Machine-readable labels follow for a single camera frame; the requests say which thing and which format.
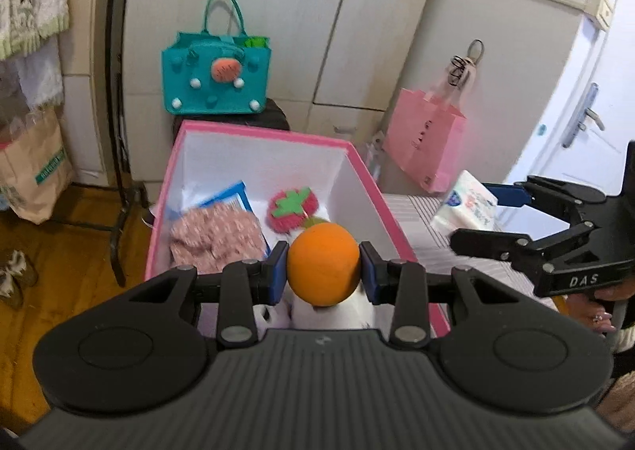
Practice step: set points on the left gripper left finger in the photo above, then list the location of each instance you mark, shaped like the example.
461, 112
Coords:
237, 289

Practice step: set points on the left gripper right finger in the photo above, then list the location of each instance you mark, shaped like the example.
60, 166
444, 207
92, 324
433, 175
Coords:
407, 287

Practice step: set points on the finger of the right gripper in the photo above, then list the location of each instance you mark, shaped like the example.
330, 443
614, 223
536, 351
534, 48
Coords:
510, 195
491, 245

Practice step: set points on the white tissue pack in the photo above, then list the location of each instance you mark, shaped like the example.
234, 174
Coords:
468, 205

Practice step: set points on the pink floral fabric scrunchie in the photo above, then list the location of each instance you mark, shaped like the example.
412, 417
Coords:
213, 237

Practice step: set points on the white plush toy orange ball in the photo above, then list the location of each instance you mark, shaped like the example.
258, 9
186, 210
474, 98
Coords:
323, 290

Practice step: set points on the red strawberry plush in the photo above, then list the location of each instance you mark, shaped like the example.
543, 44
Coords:
289, 209

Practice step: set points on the green round sponge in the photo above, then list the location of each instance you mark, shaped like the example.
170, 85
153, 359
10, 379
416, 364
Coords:
313, 220

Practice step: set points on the striped pink tablecloth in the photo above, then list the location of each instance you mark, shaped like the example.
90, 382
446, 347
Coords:
432, 249

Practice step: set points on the white door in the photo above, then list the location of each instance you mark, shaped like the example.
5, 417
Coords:
586, 143

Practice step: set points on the pink paper gift bag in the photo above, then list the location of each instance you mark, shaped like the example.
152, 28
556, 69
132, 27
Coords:
426, 128

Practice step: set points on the pink cardboard box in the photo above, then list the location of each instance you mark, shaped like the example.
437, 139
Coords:
208, 158

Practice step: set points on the teal felt tote bag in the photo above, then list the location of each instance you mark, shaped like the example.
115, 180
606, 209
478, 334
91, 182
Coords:
204, 73

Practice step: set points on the shoes on floor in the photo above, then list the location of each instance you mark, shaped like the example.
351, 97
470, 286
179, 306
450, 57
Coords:
16, 273

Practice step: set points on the beige wardrobe cabinet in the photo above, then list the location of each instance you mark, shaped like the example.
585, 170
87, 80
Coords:
336, 65

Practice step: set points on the brown paper bag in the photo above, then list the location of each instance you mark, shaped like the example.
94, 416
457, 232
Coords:
35, 166

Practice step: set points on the silver door handle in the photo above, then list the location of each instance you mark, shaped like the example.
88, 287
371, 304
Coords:
584, 112

